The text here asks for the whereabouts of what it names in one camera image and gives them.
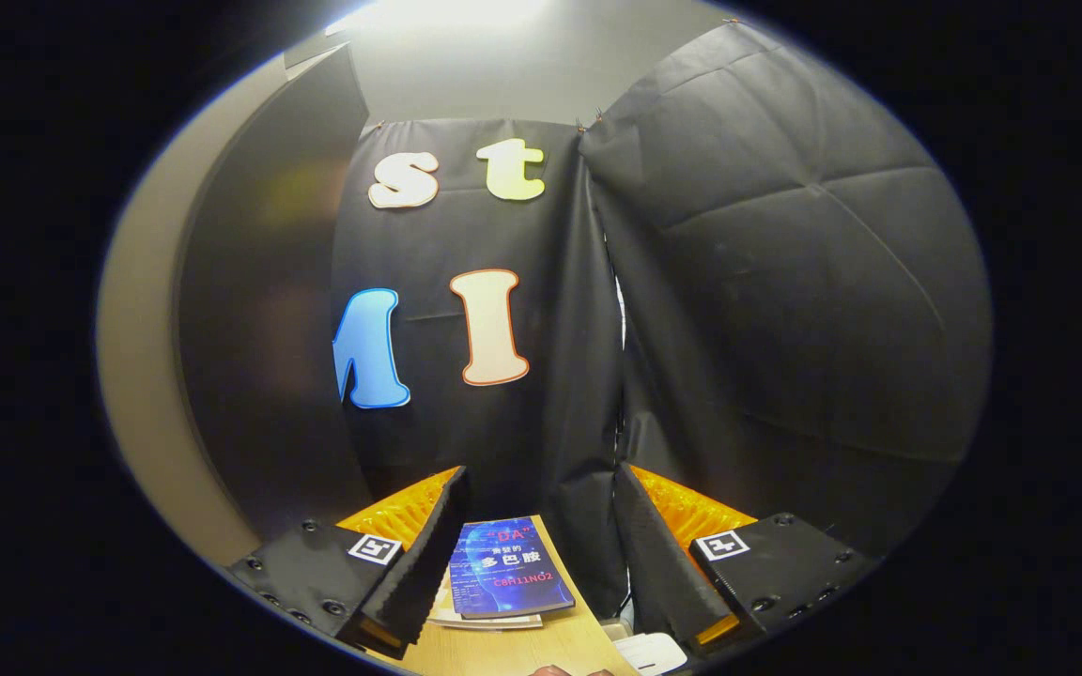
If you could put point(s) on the small metal clip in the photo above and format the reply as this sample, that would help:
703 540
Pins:
590 119

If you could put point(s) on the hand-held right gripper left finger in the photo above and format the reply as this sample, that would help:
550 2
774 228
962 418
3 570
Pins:
428 554

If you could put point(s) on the blue book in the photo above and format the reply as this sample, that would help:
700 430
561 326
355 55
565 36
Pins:
508 568

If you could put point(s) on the ceiling light panel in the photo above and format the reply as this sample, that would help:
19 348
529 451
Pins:
447 11

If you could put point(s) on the grey double-door shoe cabinet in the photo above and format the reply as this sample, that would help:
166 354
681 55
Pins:
269 329

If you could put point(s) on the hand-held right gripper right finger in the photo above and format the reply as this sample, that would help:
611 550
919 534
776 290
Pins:
658 563

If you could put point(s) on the white plastic object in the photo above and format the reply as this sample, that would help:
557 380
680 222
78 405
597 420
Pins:
651 654

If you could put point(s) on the grey shoe cabinet door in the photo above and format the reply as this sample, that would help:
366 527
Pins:
142 329

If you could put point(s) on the black backdrop cloth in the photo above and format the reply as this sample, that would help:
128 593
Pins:
785 282

